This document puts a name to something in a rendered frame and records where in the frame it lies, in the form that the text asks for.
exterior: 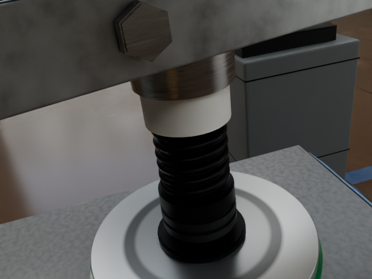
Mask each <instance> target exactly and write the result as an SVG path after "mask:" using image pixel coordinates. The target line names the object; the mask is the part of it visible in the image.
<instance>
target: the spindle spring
mask: <svg viewBox="0 0 372 279"><path fill-rule="evenodd" d="M226 133H227V124H225V125H223V126H222V127H220V128H218V129H217V130H214V131H212V132H209V133H205V134H203V135H198V136H192V137H165V136H160V135H157V134H155V133H152V135H154V136H153V143H154V146H155V155H156V157H157V165H158V167H159V170H158V173H159V177H160V178H161V179H160V184H161V186H162V189H163V190H164V191H165V192H166V193H167V194H169V195H171V196H173V197H176V198H183V199H191V198H200V197H204V196H207V195H209V194H212V193H214V192H216V191H217V190H219V189H220V188H222V187H223V186H224V185H225V184H226V182H227V181H228V179H229V177H230V167H229V162H230V160H229V156H228V154H229V148H228V136H227V134H226ZM207 137H208V138H207ZM204 138H206V139H204ZM202 139H204V140H202ZM198 140H202V141H198ZM194 141H198V142H194ZM187 142H194V143H189V144H170V143H187ZM205 150H206V151H205ZM202 151H204V152H202ZM199 152H202V153H199ZM193 153H198V154H194V155H189V156H175V155H185V154H193ZM172 154H175V155H172ZM206 162H207V163H206ZM203 163H204V164H203ZM199 164H201V165H199ZM195 165H198V166H195ZM175 166H176V167H175ZM188 166H194V167H188ZM203 174H204V175H203ZM200 175H201V176H200ZM196 176H199V177H196ZM179 177H183V178H179ZM185 177H194V178H185ZM198 187H199V188H198ZM183 188H185V189H183ZM189 188H193V189H189Z"/></svg>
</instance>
